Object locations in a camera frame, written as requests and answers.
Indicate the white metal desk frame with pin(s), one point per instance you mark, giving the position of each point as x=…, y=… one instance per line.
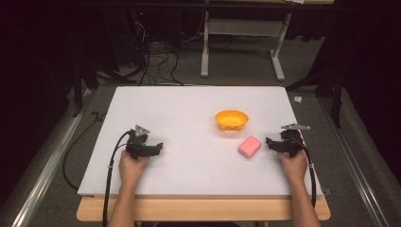
x=244, y=28

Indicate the black metal stand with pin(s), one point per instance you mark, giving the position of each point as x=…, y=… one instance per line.
x=331, y=85
x=82, y=85

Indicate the orange plastic bowl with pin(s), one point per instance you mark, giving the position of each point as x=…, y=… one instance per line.
x=231, y=119

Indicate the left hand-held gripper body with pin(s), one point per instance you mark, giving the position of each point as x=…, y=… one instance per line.
x=138, y=145

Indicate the person's right hand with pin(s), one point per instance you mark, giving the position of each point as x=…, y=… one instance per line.
x=294, y=167

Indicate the wooden table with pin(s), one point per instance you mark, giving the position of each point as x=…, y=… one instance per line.
x=201, y=209

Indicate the aluminium floor rail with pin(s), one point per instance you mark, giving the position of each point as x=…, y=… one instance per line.
x=47, y=170
x=356, y=164

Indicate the white foam board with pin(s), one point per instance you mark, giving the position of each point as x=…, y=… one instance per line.
x=195, y=126

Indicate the person's left hand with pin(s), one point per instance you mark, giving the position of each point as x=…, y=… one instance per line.
x=131, y=167

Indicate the pink soap bar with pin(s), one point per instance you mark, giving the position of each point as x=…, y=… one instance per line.
x=249, y=147

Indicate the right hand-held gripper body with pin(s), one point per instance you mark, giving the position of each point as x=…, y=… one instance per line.
x=291, y=141

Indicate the crumpled white paper scrap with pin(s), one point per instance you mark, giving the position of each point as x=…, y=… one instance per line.
x=298, y=99

